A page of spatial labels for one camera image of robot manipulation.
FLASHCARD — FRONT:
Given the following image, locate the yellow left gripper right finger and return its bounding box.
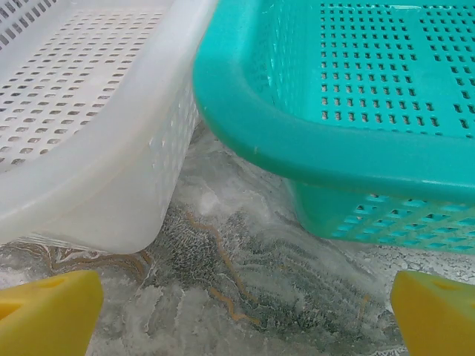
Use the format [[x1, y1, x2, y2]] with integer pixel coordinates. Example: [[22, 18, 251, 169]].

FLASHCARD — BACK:
[[392, 269, 475, 356]]

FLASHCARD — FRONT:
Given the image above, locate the teal perforated plastic basket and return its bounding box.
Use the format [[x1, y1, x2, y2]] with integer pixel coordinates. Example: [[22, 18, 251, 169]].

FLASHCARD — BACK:
[[191, 0, 475, 256]]

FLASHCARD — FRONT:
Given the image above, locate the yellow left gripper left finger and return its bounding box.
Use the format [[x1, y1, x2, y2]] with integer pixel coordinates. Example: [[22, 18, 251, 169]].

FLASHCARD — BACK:
[[0, 269, 105, 356]]

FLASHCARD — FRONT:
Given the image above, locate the white perforated plastic basket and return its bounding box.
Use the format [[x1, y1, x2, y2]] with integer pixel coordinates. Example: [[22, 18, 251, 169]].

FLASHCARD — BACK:
[[0, 0, 220, 257]]

